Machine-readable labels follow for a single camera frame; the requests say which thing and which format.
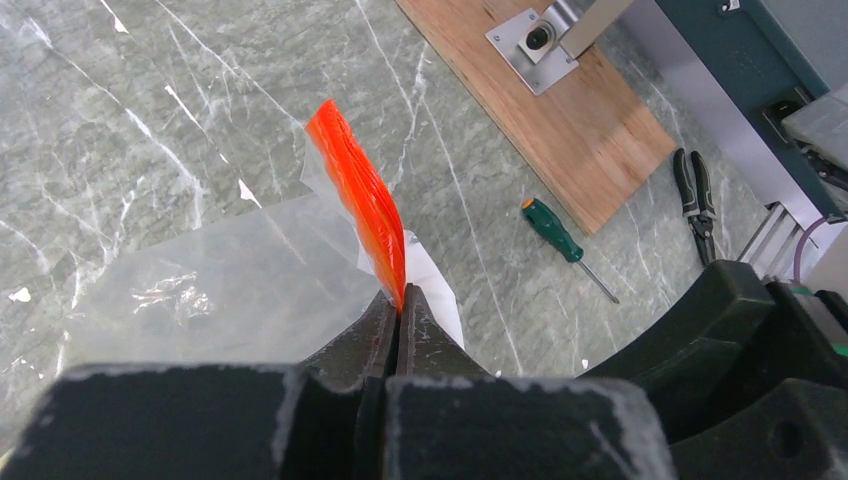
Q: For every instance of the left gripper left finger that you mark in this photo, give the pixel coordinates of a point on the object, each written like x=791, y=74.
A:
x=343, y=403

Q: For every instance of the green handled screwdriver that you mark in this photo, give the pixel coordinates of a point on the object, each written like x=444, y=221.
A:
x=550, y=228

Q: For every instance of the clear zip top bag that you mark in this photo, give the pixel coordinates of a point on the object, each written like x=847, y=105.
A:
x=269, y=286

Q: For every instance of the metal bracket with post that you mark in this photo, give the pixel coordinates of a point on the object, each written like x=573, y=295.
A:
x=543, y=48

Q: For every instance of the aluminium frame rail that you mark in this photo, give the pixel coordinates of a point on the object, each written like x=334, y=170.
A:
x=771, y=249

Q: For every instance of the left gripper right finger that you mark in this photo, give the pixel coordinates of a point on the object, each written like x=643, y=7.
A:
x=442, y=402

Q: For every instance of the dark green metal case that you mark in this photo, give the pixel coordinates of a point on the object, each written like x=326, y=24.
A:
x=772, y=58

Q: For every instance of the wooden board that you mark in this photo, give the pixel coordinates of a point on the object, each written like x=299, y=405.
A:
x=588, y=136

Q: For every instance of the black pliers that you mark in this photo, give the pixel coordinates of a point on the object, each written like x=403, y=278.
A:
x=695, y=190

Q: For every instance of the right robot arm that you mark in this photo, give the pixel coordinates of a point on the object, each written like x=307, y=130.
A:
x=745, y=384

